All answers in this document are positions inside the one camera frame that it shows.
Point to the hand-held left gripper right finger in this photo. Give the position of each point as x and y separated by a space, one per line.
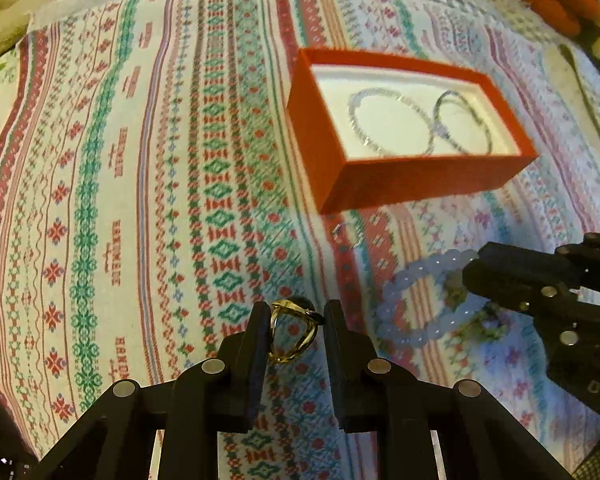
336 360

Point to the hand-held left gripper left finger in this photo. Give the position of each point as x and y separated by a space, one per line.
258 360

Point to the red jewelry box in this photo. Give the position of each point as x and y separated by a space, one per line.
405 180

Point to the patterned knit-print blanket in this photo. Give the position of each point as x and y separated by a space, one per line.
130 160

